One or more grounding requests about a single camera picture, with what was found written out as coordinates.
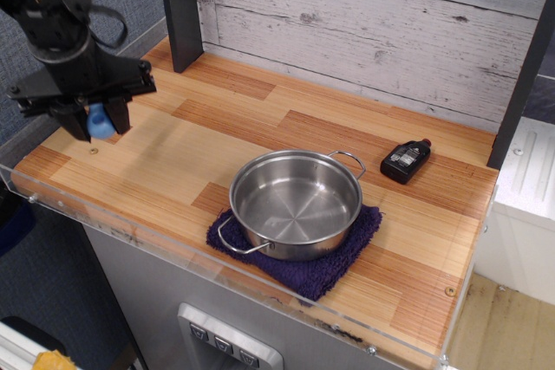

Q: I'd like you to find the blue grey toy spoon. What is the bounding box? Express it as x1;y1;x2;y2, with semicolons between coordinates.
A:
87;103;116;140

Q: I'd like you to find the purple towel cloth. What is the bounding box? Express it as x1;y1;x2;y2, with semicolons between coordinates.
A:
206;205;382;302

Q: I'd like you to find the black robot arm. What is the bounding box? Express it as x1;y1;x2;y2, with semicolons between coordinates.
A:
1;0;156;141

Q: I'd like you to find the yellow black object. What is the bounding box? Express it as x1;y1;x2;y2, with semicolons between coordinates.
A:
31;350;78;370

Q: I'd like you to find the clear acrylic guard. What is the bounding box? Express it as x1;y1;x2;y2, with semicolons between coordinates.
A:
0;16;500;367

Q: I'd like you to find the white side cabinet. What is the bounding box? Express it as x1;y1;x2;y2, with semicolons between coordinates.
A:
473;117;554;304

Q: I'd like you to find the dark grey left post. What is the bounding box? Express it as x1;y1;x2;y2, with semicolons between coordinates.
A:
163;0;204;73

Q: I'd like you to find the small black bottle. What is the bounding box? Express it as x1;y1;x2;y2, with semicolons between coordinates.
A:
380;139;432;185

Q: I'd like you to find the silver button panel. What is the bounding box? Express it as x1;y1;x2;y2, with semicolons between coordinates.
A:
177;302;284;369

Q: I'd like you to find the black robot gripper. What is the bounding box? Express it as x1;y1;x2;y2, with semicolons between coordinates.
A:
6;47;156;142

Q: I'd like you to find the dark grey post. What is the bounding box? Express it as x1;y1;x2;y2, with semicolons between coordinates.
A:
163;0;204;73
486;0;555;169

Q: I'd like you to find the stainless steel pot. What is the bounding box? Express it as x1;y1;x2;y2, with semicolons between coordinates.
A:
217;150;366;262

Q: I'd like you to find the dark grey right post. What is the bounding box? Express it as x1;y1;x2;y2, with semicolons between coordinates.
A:
486;0;555;169

